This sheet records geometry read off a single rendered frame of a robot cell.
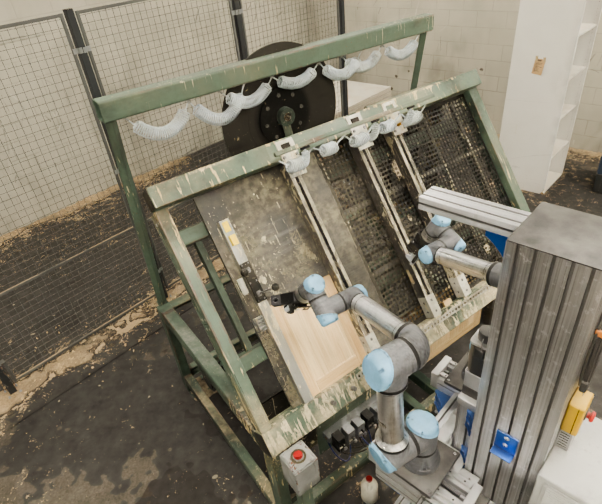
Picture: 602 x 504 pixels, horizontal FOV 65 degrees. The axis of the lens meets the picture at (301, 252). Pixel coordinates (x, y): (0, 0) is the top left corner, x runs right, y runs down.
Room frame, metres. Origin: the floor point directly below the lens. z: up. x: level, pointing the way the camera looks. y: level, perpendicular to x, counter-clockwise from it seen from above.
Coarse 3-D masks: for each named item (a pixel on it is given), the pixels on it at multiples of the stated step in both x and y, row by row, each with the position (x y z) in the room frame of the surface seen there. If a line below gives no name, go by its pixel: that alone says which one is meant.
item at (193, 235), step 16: (432, 128) 2.79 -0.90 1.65; (384, 160) 2.57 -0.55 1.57; (192, 240) 1.87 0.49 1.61; (208, 256) 1.86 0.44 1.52; (208, 272) 1.82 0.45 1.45; (384, 272) 2.08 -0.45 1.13; (224, 288) 1.78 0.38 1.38; (384, 288) 2.01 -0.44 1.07; (224, 304) 1.73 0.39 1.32; (240, 336) 1.64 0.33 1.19; (256, 352) 1.60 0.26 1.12
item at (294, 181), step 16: (304, 160) 2.07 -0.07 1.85; (288, 176) 2.16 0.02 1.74; (304, 192) 2.12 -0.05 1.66; (304, 208) 2.06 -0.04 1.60; (320, 224) 2.03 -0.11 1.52; (320, 240) 1.97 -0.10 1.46; (320, 256) 1.98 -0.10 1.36; (336, 256) 1.94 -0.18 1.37; (336, 272) 1.88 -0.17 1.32; (336, 288) 1.88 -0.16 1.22; (368, 336) 1.71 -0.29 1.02; (368, 352) 1.68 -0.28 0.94
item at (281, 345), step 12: (228, 240) 1.86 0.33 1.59; (240, 252) 1.83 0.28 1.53; (264, 300) 1.71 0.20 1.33; (264, 312) 1.68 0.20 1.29; (276, 324) 1.65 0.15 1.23; (276, 336) 1.61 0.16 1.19; (276, 348) 1.60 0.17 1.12; (288, 348) 1.59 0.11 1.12; (288, 360) 1.55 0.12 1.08; (288, 372) 1.53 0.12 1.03; (300, 372) 1.53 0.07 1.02; (300, 384) 1.49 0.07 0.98; (300, 396) 1.46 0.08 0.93; (312, 396) 1.47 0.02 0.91
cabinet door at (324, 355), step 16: (288, 320) 1.70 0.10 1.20; (304, 320) 1.72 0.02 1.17; (288, 336) 1.65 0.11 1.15; (304, 336) 1.67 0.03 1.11; (320, 336) 1.69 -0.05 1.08; (336, 336) 1.71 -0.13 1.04; (352, 336) 1.73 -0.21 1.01; (304, 352) 1.62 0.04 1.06; (320, 352) 1.64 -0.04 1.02; (336, 352) 1.66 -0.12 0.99; (352, 352) 1.68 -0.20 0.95; (304, 368) 1.56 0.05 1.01; (320, 368) 1.58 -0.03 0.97; (336, 368) 1.60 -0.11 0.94; (352, 368) 1.62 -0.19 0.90; (320, 384) 1.53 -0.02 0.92
